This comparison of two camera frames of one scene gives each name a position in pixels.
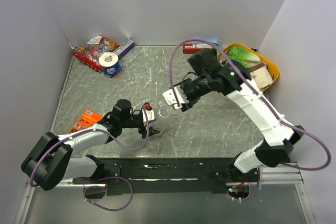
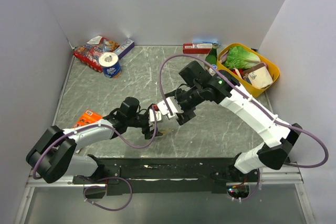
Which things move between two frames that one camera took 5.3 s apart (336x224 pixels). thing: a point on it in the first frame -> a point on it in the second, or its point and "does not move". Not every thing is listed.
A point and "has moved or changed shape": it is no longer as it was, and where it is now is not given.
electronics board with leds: (238, 192) does not move
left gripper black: (142, 129) does not move
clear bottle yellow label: (163, 114) has moved or changed shape
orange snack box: (86, 119) does not move
